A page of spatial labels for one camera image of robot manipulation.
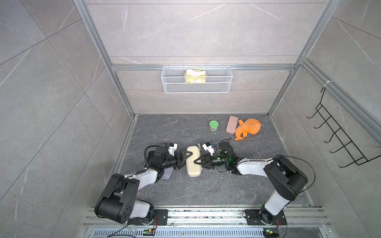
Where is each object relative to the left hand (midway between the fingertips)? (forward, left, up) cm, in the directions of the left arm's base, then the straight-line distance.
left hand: (192, 155), depth 83 cm
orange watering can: (+25, -43, -6) cm, 50 cm away
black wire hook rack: (-15, -67, +21) cm, 72 cm away
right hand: (-5, -2, 0) cm, 6 cm away
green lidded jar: (+29, -16, -8) cm, 34 cm away
